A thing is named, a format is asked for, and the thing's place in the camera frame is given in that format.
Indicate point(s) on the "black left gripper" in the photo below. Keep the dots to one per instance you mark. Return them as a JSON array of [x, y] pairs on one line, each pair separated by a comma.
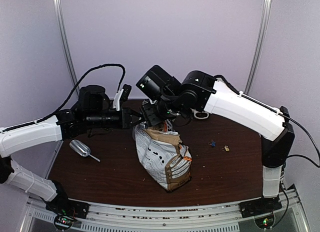
[[126, 118]]

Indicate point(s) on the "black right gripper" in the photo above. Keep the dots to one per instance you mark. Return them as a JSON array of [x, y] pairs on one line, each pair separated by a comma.
[[153, 119]]

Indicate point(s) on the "dog food bag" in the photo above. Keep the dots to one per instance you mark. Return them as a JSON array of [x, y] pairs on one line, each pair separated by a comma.
[[162, 154]]

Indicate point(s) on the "blue binder clip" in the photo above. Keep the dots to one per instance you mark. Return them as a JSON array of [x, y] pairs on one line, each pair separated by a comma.
[[212, 143]]

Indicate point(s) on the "metal scoop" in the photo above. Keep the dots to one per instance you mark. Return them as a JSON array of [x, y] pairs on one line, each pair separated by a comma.
[[82, 149]]

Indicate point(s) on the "gold binder clip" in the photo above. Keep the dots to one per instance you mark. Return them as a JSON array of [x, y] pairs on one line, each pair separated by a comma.
[[226, 148]]

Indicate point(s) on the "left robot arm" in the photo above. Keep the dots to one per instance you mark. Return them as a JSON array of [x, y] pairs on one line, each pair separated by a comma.
[[93, 110]]

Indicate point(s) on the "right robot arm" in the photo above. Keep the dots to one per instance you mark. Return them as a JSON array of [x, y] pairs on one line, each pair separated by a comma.
[[203, 92]]

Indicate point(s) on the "patterned white mug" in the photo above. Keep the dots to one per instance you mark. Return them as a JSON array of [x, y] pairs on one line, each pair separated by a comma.
[[200, 115]]

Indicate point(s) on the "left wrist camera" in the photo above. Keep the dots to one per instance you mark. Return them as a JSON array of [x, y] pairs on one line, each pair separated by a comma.
[[121, 96]]

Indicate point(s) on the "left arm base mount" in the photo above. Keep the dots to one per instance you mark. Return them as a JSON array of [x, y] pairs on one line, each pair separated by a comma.
[[67, 215]]

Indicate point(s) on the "front aluminium rail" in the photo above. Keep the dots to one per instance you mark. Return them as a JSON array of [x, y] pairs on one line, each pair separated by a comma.
[[216, 217]]

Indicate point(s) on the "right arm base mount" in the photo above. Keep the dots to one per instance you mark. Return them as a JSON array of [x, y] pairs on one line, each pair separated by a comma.
[[262, 210]]

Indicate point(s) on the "right aluminium frame post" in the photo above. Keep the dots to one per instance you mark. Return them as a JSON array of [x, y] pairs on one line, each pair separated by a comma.
[[264, 22]]

